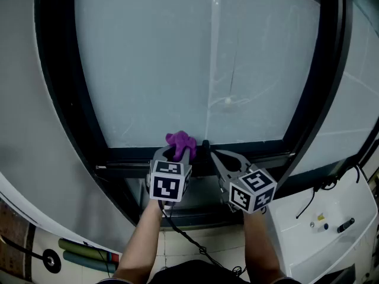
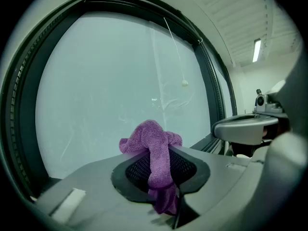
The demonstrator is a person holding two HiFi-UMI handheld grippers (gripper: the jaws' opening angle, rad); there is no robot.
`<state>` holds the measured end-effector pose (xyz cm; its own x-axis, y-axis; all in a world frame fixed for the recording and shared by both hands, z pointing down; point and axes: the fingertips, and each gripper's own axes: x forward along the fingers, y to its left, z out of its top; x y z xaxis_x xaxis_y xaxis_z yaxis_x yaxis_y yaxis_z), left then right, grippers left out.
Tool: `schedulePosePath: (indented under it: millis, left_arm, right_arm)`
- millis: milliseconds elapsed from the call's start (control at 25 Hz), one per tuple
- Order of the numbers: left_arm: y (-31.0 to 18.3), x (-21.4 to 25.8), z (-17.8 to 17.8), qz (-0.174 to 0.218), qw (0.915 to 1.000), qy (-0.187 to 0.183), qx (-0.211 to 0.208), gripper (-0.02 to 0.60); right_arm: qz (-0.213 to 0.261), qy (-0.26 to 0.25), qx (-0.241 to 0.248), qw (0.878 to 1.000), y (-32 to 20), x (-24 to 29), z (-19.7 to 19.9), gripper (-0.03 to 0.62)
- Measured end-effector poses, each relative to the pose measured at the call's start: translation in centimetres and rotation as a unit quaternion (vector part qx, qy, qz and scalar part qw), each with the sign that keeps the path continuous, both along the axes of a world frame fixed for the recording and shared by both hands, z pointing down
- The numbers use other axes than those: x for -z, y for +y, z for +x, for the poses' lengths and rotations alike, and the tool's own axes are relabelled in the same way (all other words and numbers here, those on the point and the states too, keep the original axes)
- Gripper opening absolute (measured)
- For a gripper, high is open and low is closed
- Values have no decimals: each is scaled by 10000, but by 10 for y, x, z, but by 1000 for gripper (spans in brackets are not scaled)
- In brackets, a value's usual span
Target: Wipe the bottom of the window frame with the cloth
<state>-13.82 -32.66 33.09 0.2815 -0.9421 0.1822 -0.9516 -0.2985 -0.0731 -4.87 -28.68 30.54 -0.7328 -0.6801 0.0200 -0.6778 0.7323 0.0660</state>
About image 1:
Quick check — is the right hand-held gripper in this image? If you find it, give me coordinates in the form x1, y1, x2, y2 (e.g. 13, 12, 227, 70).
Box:
210, 149, 278, 214

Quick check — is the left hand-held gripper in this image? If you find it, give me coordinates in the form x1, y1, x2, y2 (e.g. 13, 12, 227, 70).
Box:
144, 145, 194, 209

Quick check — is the purple cloth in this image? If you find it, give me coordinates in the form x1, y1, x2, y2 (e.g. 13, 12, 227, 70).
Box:
165, 130, 198, 162

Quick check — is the person's left forearm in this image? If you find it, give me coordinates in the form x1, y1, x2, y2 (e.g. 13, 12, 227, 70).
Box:
113, 200, 164, 283

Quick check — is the person's right forearm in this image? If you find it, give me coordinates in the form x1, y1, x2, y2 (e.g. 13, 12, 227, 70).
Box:
242, 208, 282, 281

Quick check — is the frosted window pane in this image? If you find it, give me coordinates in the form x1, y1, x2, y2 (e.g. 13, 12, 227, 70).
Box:
291, 3, 379, 178
73, 0, 323, 149

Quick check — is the black faucet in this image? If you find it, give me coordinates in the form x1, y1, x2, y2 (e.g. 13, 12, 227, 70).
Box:
296, 164, 361, 220

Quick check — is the person's black clothing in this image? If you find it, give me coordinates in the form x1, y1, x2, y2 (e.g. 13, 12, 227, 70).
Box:
97, 259, 300, 284

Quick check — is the white sink basin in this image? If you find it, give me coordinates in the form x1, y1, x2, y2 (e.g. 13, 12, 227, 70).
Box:
267, 166, 379, 284

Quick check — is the green rolled mat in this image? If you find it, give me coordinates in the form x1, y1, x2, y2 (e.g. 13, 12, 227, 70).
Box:
57, 237, 114, 262

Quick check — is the teal rolled mat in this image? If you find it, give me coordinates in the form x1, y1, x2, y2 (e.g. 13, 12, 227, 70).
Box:
62, 250, 117, 274

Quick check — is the black round disc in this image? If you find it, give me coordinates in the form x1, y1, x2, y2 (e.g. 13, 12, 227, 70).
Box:
42, 248, 62, 275

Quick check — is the white pull cord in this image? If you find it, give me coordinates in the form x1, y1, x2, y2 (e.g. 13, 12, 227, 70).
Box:
224, 40, 241, 106

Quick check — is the black cable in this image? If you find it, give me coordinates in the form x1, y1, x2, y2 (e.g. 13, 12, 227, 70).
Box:
157, 199, 247, 276

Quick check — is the black window frame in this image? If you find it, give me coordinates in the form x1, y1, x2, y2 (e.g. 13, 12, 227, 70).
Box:
33, 0, 355, 231

